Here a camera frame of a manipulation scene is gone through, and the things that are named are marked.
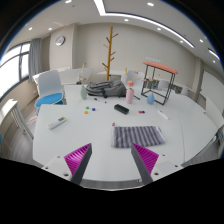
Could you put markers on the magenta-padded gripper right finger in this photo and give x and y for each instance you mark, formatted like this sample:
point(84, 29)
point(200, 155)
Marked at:
point(146, 158)

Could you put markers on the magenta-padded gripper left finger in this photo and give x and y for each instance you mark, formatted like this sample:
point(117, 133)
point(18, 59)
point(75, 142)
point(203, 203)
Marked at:
point(77, 159)

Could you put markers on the grey striped towel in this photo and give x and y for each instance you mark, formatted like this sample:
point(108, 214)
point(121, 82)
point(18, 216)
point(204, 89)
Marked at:
point(138, 136)

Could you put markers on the white remote control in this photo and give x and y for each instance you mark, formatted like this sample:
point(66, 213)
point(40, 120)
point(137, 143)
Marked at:
point(57, 123)

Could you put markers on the white marker pen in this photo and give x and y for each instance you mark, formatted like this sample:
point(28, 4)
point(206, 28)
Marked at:
point(163, 114)

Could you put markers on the orange round magnet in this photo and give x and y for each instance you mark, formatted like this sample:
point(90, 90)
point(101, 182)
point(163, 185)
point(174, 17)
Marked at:
point(86, 112)

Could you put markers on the small red item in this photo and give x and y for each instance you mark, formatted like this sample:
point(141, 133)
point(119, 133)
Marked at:
point(113, 124)

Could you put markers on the black rectangular box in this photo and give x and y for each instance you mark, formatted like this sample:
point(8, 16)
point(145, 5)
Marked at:
point(121, 109)

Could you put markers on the blue vase with dried flowers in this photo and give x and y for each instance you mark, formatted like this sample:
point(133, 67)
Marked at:
point(151, 98)

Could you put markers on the black marker pen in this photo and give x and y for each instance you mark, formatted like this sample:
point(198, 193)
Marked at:
point(99, 100)

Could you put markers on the pink vase with dried flowers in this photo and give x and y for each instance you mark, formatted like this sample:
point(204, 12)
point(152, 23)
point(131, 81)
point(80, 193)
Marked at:
point(129, 95)

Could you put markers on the green vase with dried flowers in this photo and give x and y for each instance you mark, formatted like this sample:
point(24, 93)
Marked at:
point(83, 93)

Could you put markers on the white chair with blue seat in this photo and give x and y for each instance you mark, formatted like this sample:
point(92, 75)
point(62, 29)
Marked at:
point(49, 90)

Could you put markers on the grey backpack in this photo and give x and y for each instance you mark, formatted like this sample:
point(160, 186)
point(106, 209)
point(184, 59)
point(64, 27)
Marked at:
point(108, 88)

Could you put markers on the white side desk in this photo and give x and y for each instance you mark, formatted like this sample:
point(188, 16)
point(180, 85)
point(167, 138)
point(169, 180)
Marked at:
point(10, 108)

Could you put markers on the grey curtain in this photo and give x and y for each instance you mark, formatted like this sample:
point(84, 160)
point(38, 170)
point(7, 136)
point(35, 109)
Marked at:
point(34, 60)

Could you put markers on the wooden coat rack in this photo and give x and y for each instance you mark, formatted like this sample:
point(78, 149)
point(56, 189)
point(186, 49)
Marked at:
point(109, 53)

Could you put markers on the window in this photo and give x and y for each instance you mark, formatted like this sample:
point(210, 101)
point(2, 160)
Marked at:
point(11, 68)

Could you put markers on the ceiling lights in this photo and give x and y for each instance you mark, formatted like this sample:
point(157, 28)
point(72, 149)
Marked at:
point(100, 6)

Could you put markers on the orange-topped black frame table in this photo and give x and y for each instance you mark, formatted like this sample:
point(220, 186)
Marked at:
point(160, 67)

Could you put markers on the round wall clock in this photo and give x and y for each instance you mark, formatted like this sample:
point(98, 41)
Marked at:
point(60, 40)

